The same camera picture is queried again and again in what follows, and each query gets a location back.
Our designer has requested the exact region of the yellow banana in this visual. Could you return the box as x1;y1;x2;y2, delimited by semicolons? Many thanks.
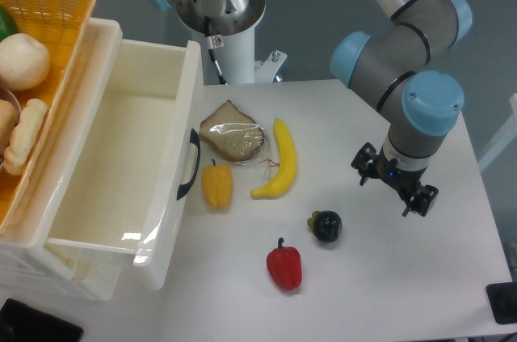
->
250;118;298;200

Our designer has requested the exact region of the black drawer handle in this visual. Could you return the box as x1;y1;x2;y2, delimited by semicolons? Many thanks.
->
176;129;201;201

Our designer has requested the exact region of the black device bottom left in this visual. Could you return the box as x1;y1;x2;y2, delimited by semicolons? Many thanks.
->
1;298;84;341

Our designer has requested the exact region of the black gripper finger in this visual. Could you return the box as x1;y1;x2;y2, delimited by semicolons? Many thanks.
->
351;142;379;186
401;184;439;217

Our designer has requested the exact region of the green vegetable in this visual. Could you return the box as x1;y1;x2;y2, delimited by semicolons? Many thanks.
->
0;6;19;41

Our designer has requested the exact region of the white frame right edge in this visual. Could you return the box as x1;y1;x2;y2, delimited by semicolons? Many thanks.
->
477;94;516;173

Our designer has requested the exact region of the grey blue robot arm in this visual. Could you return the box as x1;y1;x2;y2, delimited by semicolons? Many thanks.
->
149;0;473;215

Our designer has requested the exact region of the wrapped brown bread slice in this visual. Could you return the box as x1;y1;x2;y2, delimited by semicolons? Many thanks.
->
200;99;278;179

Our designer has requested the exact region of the light brown bread roll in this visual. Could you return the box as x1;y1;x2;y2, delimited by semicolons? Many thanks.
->
0;99;19;154

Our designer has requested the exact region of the red bell pepper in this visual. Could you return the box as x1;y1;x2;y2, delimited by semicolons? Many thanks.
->
267;237;303;291

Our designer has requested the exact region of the black device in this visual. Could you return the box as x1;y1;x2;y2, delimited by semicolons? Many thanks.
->
1;298;84;341
485;282;517;325

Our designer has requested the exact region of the yellow bell pepper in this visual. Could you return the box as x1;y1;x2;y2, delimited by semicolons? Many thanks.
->
202;159;233;210

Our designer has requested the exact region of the dark purple mangosteen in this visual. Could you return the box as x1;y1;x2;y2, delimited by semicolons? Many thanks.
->
306;210;343;243

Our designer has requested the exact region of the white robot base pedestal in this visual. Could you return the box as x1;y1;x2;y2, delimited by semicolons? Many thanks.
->
176;0;288;85

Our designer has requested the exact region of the white plastic drawer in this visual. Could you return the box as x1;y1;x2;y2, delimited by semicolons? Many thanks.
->
45;40;204;301

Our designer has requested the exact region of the white round bun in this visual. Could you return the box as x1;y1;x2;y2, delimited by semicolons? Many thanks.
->
1;33;51;91

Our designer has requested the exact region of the white plastic drawer cabinet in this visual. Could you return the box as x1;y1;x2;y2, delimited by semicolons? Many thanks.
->
0;17;124;302

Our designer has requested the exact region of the orange woven basket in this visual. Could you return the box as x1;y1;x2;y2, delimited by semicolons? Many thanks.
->
0;0;99;232

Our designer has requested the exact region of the beige peanut shaped bread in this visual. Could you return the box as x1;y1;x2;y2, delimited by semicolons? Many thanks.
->
3;99;48;175

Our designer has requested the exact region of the black device bottom right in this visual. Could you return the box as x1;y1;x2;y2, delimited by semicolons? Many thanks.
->
485;282;517;325

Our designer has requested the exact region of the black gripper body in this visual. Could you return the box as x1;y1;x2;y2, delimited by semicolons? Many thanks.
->
373;150;426;198

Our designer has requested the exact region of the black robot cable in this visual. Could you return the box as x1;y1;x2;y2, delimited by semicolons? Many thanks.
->
204;16;229;86

